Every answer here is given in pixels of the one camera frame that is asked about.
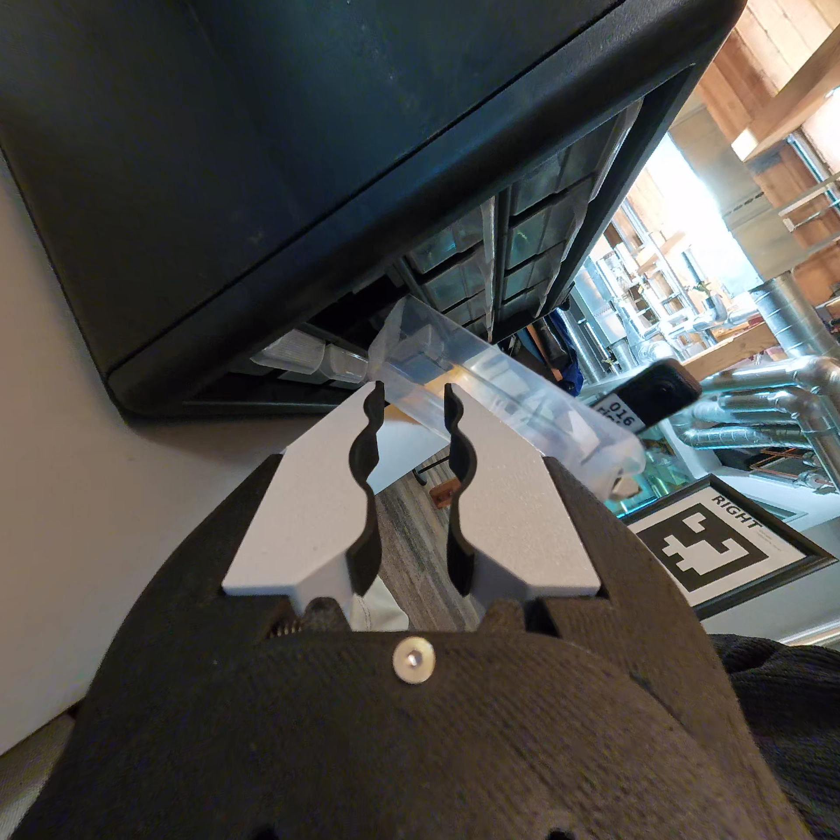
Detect person's right forearm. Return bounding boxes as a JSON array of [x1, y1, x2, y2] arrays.
[[709, 633, 840, 840]]

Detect blue cloth bag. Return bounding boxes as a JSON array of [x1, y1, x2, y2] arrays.
[[518, 308, 586, 396]]

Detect beige cloth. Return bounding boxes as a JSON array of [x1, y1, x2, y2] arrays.
[[350, 581, 409, 632]]

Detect set of clear cabinet drawers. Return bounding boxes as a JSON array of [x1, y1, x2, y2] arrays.
[[249, 98, 647, 388]]

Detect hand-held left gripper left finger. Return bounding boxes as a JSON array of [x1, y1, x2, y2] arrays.
[[222, 382, 386, 613]]

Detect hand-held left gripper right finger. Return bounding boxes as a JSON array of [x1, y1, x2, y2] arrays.
[[443, 384, 602, 603]]

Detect black drawer cabinet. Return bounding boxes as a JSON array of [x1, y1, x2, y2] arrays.
[[0, 0, 749, 421]]

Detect long transparent plastic drawer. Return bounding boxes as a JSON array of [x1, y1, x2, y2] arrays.
[[366, 297, 648, 504]]

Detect white desk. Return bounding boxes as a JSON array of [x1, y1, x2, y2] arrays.
[[0, 151, 460, 756]]

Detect silver ventilation ducts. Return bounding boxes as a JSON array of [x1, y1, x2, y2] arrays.
[[571, 269, 840, 490]]

